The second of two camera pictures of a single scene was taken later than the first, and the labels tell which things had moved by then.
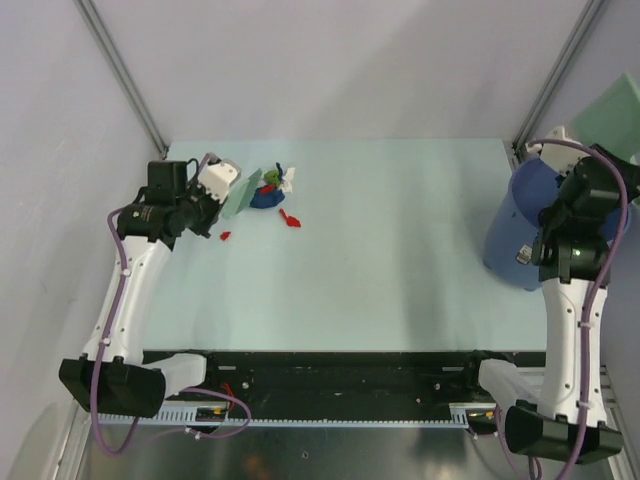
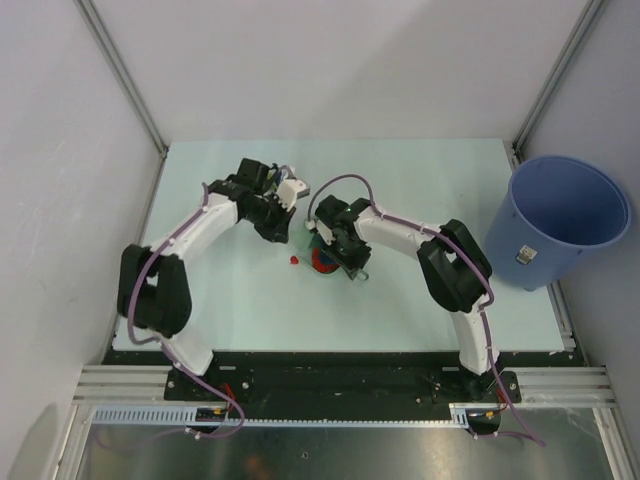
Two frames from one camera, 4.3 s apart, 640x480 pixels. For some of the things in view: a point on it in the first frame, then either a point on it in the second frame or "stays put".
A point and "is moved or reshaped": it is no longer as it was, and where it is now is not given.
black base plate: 402,379 stays put
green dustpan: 611,119 to 318,241
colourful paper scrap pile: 272,187 is moved or reshaped
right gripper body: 632,188 to 352,254
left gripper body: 200,209 to 269,217
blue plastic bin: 512,226 stays put
